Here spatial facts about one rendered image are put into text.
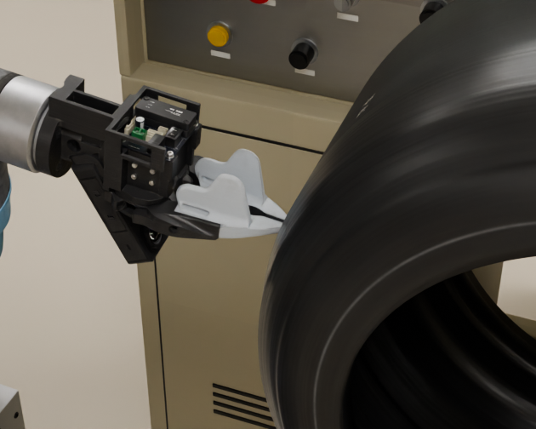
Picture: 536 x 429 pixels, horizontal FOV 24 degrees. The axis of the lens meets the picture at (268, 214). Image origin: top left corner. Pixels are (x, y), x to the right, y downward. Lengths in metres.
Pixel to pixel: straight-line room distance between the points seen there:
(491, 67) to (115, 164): 0.33
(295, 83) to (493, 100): 1.02
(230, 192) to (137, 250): 0.13
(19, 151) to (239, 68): 0.82
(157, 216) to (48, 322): 1.79
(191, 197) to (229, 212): 0.03
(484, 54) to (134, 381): 1.86
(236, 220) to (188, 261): 1.02
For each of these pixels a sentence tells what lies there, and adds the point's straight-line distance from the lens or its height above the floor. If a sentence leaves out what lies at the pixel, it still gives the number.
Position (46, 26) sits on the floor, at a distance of 3.83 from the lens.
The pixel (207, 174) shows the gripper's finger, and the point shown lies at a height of 1.26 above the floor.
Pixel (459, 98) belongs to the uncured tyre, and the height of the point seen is 1.44.
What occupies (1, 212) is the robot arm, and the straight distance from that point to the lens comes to 1.16.
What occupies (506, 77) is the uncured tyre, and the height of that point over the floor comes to 1.46.
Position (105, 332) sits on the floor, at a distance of 2.73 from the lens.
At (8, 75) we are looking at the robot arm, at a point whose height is 1.32.
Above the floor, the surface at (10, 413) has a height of 0.65.
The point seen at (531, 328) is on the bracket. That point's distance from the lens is 1.37.
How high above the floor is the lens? 1.88
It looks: 38 degrees down
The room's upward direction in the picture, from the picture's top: straight up
